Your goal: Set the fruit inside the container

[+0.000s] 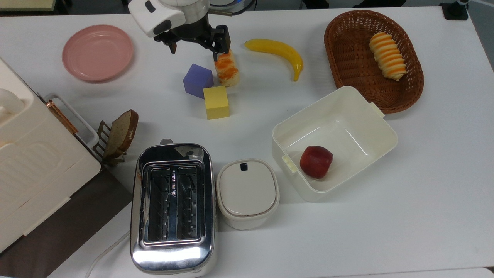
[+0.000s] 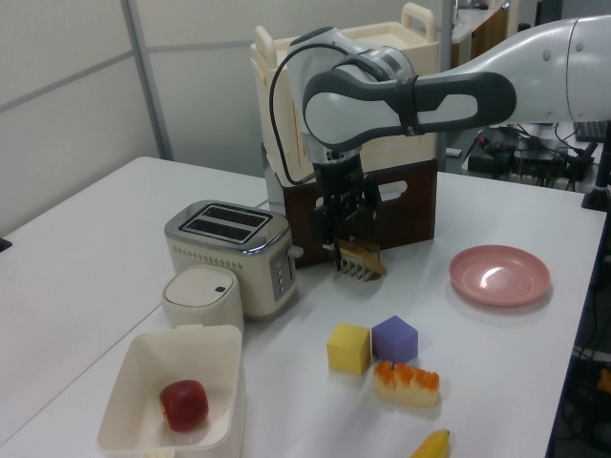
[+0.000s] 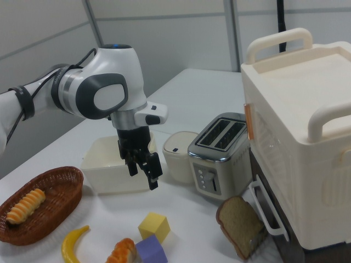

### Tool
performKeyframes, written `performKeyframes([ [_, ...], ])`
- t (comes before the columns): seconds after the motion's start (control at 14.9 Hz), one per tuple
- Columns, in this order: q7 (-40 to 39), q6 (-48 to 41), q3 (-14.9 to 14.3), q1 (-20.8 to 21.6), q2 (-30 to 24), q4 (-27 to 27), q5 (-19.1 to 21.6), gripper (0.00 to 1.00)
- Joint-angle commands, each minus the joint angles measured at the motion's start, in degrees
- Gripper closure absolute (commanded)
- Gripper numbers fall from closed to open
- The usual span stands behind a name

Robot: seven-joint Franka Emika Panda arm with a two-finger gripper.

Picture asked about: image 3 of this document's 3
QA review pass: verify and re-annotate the orange glazed bread loaf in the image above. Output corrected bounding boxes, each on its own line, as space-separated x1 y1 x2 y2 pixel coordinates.
105 237 139 263

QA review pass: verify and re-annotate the silver two-slot toaster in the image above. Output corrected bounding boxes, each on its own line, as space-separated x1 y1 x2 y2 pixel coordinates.
187 112 254 202

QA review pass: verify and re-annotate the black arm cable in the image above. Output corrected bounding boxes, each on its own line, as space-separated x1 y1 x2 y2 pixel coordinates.
0 48 98 156

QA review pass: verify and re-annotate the white open plastic container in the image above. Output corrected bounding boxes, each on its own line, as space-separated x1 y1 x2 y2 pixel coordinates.
81 132 158 195

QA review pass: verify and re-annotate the yellow cube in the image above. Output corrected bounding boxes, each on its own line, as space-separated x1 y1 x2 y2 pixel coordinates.
137 211 171 244

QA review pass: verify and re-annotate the yellow banana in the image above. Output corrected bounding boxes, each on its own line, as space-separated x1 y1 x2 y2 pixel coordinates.
61 225 90 263

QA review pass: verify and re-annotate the striped bread roll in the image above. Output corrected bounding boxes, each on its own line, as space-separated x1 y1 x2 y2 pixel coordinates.
5 188 47 225

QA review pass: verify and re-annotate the small white lidded container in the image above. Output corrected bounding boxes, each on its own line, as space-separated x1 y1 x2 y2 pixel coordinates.
162 130 200 185

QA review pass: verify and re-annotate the purple cube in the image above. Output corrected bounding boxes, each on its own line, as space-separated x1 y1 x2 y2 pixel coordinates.
134 234 168 263

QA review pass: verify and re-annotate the cream toy oven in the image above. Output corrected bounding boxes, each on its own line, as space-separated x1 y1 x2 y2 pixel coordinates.
240 27 351 251

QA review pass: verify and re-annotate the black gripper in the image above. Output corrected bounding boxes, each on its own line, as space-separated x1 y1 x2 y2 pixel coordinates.
116 126 163 191

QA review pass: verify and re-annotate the black pole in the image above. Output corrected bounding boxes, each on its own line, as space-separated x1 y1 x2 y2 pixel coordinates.
275 0 288 53

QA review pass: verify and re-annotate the brown bread slice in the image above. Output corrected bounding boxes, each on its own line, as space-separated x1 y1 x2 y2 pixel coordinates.
216 195 265 260

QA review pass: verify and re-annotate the brown wicker basket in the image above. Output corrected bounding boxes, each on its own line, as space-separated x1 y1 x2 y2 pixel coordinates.
0 166 84 245

